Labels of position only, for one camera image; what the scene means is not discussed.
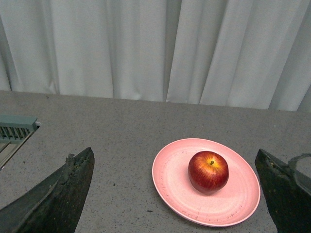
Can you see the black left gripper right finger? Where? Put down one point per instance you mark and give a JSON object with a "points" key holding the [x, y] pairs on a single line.
{"points": [[287, 192]]}

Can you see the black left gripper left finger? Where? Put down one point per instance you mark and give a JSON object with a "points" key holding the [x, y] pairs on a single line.
{"points": [[55, 204]]}

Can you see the red apple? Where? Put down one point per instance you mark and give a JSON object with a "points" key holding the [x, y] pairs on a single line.
{"points": [[208, 172]]}

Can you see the pale pink bowl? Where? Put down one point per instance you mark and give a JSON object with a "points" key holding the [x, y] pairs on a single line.
{"points": [[300, 168]]}

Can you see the pink plate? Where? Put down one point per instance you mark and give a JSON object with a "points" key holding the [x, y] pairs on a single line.
{"points": [[231, 205]]}

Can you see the teal slotted rack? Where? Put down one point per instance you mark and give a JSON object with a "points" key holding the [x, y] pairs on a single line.
{"points": [[15, 130]]}

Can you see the white curtain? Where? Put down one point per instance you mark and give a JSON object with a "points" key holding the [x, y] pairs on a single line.
{"points": [[239, 53]]}

